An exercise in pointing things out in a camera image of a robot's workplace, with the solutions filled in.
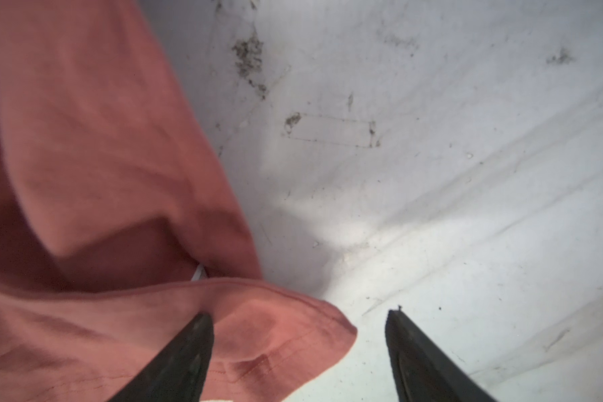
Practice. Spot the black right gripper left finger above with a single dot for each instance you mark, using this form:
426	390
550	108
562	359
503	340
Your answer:
178	372

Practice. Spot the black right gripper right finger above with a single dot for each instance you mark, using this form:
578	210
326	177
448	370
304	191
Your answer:
421	371

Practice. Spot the dark red tank top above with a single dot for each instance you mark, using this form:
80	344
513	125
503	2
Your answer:
118	225

